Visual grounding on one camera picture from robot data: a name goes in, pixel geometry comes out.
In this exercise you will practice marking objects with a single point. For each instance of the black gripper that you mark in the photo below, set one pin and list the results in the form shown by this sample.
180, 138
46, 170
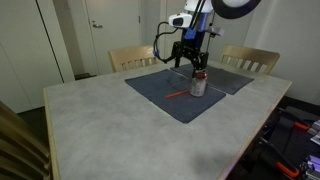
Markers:
191, 50

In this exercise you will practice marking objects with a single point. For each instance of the red and silver soda can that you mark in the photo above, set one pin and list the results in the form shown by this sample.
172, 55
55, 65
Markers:
198, 86

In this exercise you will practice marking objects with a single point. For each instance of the red plastic straw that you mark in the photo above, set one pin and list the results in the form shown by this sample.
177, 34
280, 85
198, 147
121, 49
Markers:
177, 94

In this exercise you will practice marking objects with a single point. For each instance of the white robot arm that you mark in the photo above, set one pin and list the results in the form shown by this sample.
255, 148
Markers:
195, 24

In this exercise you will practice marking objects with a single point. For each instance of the dark grey cloth mat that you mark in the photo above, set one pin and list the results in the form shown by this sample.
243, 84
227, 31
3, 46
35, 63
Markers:
219, 81

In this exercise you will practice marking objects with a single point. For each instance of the dark blue cloth mat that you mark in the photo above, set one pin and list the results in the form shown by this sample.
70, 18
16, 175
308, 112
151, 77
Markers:
184, 108

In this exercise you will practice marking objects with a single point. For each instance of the light wooden chair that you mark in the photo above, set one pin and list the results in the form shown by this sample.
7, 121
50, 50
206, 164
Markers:
250, 59
124, 59

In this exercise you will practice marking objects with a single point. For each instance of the black orange bar clamp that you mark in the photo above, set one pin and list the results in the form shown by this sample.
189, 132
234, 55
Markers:
282, 163

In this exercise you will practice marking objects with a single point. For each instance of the wooden chair in foreground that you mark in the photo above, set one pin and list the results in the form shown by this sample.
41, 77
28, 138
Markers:
23, 156

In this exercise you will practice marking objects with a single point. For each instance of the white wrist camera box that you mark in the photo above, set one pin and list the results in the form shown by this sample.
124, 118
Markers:
181, 20

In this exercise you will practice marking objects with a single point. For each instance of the white door with handle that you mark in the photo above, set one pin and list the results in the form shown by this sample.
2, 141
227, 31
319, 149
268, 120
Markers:
114, 24

